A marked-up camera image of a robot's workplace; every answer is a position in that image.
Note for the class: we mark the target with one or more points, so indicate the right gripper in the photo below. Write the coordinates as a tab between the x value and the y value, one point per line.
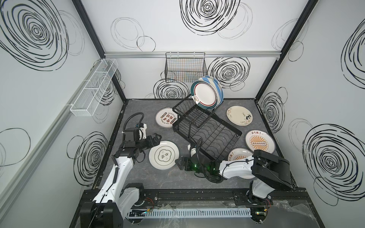
185	164

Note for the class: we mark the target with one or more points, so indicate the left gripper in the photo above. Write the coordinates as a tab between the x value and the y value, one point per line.
153	139

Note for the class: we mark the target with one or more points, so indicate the white plate green outline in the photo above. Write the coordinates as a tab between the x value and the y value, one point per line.
163	156

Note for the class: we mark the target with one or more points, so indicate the white plate red characters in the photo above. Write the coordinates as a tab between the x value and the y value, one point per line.
166	117

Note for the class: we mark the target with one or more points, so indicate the black wire dish rack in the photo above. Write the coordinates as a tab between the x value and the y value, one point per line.
194	123

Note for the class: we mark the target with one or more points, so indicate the orange sunburst plate front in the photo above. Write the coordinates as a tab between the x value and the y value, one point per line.
238	154

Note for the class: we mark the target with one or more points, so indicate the orange sunburst plate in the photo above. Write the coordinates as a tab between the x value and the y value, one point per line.
238	154
259	140

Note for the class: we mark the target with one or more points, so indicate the cream plate with cat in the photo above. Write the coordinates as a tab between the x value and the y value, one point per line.
239	115

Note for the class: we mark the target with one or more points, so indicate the blue striped plate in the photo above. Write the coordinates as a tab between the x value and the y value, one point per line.
216	91
217	87

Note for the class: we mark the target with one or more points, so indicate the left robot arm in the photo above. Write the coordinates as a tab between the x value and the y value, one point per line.
111	206

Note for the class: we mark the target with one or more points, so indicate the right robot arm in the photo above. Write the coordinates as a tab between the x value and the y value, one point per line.
271	172

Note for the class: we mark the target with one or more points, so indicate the orange sunburst plate back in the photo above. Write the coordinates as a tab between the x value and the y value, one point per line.
259	140

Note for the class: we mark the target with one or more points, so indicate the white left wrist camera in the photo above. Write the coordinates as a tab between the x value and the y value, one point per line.
142	131

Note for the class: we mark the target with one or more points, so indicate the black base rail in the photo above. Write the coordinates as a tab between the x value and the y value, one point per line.
156	197

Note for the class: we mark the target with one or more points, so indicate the white slotted cable duct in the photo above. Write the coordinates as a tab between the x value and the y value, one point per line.
191	213

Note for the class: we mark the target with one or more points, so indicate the white mesh wall shelf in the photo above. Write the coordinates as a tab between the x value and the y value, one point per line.
91	95

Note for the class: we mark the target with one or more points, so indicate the black wire wall basket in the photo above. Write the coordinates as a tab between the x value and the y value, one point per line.
185	67

